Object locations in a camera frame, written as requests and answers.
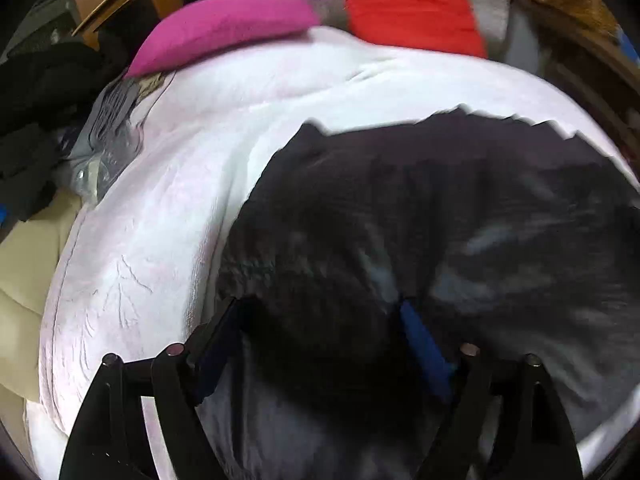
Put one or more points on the cream leather sofa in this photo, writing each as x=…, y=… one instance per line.
x=25, y=260

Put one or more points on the red pillow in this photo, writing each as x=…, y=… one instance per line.
x=410, y=5

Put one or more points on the magenta pillow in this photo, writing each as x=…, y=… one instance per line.
x=225, y=25

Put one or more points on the black quilted zip jacket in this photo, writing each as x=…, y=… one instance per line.
x=375, y=210

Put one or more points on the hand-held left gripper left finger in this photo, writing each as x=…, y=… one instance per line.
x=215, y=360

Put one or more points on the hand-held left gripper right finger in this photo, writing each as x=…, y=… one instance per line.
x=422, y=345

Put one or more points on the wooden side table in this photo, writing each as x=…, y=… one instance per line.
x=590, y=60

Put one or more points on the white blanket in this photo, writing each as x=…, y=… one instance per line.
x=175, y=185

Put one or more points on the pile of black jackets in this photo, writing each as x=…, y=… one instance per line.
x=40, y=90

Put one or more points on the grey cloth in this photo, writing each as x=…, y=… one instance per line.
x=110, y=125

